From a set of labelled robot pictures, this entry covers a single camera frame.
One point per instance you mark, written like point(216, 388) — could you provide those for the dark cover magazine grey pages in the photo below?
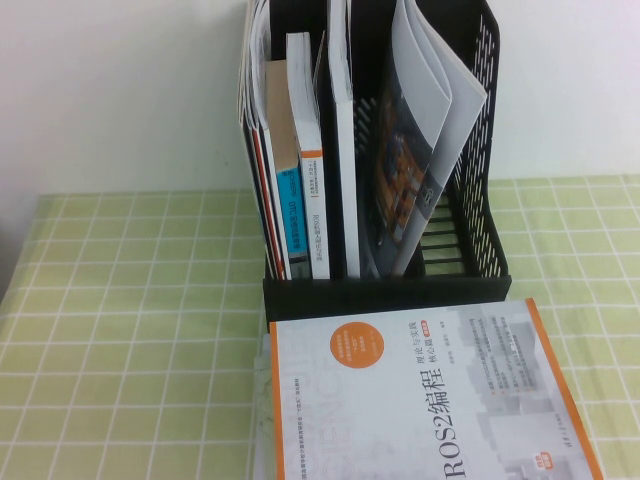
point(430, 75)

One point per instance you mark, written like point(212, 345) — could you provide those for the short white book orange band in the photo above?
point(312, 200)

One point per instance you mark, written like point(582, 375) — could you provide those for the tall white spine book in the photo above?
point(347, 200)

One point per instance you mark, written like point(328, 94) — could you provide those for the blue spine book tan pages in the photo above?
point(282, 115)

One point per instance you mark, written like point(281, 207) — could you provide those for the thin white orange-edged book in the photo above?
point(276, 210)

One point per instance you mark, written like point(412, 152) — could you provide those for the black plastic book holder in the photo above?
point(390, 300)

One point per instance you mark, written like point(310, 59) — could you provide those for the white ROS2 book orange trim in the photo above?
point(425, 400)

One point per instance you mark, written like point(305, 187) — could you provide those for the leftmost red edged books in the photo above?
point(252, 85)

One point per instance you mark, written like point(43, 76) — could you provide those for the green checked tablecloth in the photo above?
point(125, 300)

